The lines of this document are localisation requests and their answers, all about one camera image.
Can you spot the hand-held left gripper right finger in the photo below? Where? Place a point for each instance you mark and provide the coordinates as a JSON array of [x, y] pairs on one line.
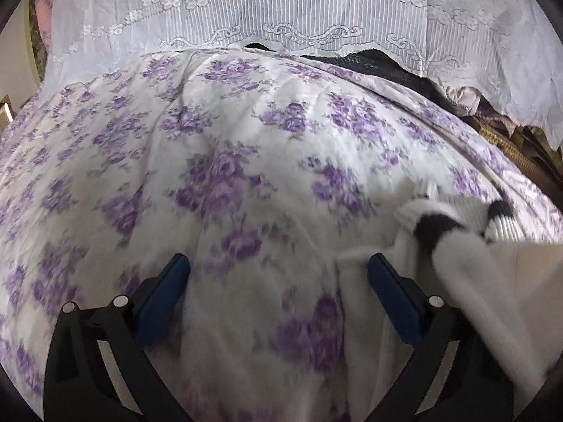
[[393, 303]]

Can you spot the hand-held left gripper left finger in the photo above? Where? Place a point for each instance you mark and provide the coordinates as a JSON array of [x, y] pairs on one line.
[[160, 303]]

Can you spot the white sweater with black stripes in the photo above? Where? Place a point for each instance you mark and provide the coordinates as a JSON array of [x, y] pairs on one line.
[[466, 263]]

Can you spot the purple floral bedsheet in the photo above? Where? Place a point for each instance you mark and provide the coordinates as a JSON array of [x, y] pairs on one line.
[[228, 149]]

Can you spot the brown woven pile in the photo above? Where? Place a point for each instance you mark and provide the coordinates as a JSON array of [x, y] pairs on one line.
[[528, 154]]

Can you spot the pale pink cloth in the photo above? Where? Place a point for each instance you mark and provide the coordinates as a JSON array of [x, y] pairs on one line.
[[462, 96]]

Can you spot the dark cloth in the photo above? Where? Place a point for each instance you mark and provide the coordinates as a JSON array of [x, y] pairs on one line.
[[374, 63]]

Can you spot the white lace cover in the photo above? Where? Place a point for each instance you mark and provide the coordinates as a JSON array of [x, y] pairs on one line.
[[308, 4]]

